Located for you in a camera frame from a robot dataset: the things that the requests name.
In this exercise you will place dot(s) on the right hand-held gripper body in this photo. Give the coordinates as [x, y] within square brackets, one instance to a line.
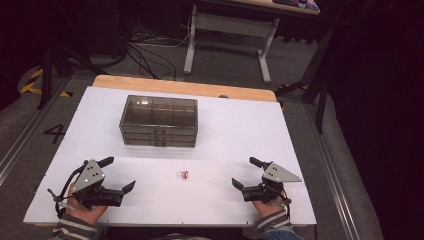
[276, 175]

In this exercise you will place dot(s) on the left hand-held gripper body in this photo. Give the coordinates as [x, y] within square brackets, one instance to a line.
[88, 178]

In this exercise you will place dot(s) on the clear smoky plastic drawer box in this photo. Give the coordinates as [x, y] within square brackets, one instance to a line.
[159, 120]

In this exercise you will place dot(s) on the person's right hand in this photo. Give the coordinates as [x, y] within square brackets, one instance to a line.
[266, 209]

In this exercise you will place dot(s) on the person's left hand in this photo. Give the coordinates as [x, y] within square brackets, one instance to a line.
[87, 215]

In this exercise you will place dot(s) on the white board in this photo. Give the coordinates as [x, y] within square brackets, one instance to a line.
[216, 133]

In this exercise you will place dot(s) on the black metal stand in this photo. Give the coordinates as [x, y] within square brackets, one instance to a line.
[321, 96]

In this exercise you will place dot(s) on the wooden table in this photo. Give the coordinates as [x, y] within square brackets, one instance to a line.
[180, 86]

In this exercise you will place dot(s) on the black tripod stand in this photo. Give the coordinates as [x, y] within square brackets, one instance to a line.
[46, 73]

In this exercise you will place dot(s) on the desk with white legs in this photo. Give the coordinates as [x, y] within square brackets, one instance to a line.
[230, 25]

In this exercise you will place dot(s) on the colourful mat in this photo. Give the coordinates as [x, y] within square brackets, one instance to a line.
[298, 3]

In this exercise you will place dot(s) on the aluminium floor rail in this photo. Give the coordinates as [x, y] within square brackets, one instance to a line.
[23, 140]
[333, 173]

